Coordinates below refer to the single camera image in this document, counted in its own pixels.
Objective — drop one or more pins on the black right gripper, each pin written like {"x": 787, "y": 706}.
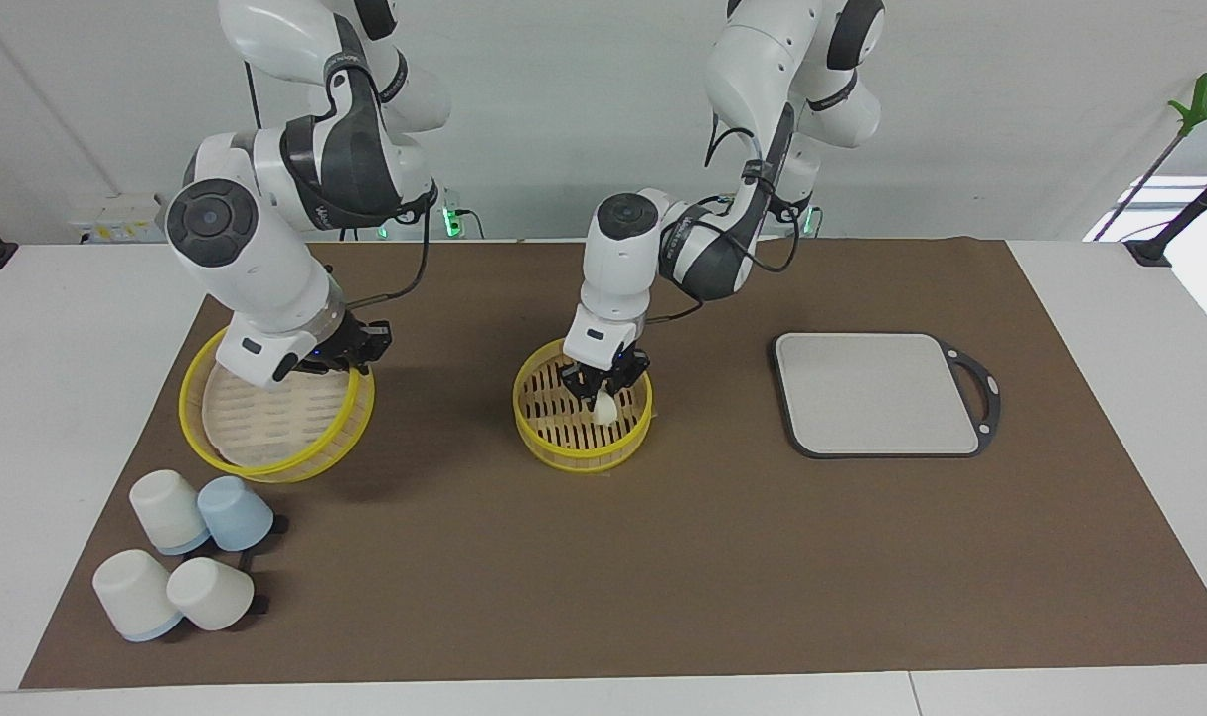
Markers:
{"x": 355, "y": 343}

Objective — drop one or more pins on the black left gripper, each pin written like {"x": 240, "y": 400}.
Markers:
{"x": 603, "y": 378}

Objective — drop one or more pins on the white steamed bun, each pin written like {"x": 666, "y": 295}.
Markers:
{"x": 605, "y": 410}

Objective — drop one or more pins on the yellow bamboo steamer lid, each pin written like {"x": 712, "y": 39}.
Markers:
{"x": 265, "y": 433}

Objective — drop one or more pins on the white Franka left arm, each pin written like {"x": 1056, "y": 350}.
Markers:
{"x": 623, "y": 268}

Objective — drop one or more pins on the white Franka right arm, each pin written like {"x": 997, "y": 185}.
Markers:
{"x": 256, "y": 259}

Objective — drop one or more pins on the yellow bamboo steamer basket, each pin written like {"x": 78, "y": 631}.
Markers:
{"x": 564, "y": 443}

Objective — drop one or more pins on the light blue cup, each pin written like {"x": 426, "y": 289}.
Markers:
{"x": 236, "y": 512}

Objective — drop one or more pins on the brown table mat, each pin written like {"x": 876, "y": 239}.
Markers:
{"x": 415, "y": 557}

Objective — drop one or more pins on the white cup blue rim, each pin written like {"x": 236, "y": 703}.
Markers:
{"x": 166, "y": 507}
{"x": 131, "y": 592}

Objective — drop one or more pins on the grey cutting board black rim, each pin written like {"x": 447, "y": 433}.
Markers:
{"x": 862, "y": 398}

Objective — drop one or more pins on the plain white cup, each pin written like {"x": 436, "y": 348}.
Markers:
{"x": 211, "y": 594}

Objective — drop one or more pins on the black clamp stand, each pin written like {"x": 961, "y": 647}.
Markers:
{"x": 1148, "y": 251}

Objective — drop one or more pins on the green tipped pole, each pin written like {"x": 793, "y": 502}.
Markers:
{"x": 1198, "y": 99}

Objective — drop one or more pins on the white wall socket box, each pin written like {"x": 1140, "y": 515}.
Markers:
{"x": 116, "y": 214}

